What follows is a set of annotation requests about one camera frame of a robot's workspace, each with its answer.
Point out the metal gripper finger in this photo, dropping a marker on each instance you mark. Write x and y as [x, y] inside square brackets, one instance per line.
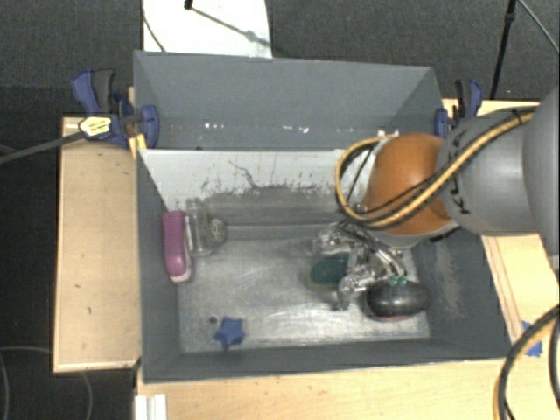
[329, 241]
[347, 289]

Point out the dark green round sponge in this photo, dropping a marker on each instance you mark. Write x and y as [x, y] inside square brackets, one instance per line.
[326, 271]

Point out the black oval object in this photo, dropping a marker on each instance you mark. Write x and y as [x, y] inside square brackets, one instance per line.
[396, 301]

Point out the speckled grey ball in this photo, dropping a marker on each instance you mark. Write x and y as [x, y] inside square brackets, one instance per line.
[218, 233]

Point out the blue star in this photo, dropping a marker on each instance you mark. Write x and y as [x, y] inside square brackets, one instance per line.
[229, 331]

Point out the clear glass jar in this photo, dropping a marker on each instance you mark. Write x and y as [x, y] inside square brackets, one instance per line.
[199, 230]

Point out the grey metal bin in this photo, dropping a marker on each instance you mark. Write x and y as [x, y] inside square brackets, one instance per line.
[271, 103]

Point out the pale wood board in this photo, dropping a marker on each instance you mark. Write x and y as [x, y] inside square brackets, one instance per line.
[98, 252]

